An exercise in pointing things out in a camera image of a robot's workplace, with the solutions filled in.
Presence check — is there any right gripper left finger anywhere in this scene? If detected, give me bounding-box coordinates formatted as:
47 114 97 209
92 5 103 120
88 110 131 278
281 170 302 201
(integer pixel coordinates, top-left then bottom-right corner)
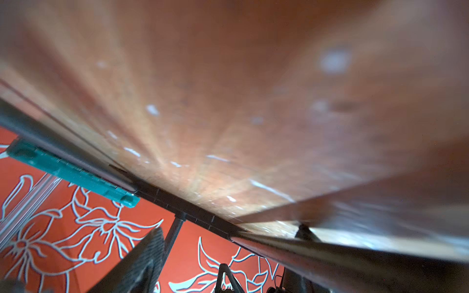
89 228 165 293

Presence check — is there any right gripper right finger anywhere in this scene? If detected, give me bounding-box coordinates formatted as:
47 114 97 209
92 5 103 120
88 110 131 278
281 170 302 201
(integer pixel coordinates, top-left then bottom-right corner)
214 263 245 293

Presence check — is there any black garment rack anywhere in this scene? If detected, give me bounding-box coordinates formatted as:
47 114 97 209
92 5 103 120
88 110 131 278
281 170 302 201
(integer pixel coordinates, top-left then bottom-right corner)
1 82 469 293

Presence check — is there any green tool case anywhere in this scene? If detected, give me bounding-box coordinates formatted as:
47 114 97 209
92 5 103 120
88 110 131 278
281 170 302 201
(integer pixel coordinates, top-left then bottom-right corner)
6 139 140 208

